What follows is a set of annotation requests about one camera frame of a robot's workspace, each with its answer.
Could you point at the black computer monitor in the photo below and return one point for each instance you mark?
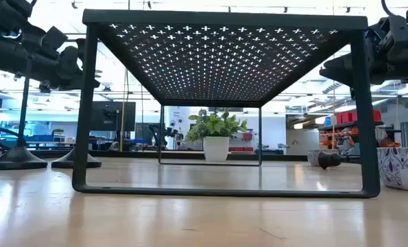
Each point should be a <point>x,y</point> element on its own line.
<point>111,115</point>

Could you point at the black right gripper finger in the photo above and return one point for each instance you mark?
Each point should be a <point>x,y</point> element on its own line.
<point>341,70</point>

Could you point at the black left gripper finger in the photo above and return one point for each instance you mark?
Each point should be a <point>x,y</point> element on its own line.
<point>70,68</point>

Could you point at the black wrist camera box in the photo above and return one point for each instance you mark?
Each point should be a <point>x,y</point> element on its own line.
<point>54,37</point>
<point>395,32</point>

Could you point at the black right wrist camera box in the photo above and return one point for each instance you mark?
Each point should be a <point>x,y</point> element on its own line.
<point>395,32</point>

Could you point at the black perforated metal stand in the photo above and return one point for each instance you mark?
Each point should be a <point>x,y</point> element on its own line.
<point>224,17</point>

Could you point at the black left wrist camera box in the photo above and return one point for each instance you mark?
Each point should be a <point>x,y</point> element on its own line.
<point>54,37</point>

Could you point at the white purple leaf candle jar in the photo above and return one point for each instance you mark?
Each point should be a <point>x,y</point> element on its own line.
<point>400,168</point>

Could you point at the black metal candlestick holder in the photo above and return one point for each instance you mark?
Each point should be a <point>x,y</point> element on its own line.
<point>328,160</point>
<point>15,159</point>
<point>64,162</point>

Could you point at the green plant in white pot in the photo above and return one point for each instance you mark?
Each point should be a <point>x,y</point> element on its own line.
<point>215,137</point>

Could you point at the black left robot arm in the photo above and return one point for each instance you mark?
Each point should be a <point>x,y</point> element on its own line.
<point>1,51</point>

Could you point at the shelf with red orange bins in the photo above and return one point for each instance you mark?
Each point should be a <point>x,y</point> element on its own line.
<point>347,117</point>

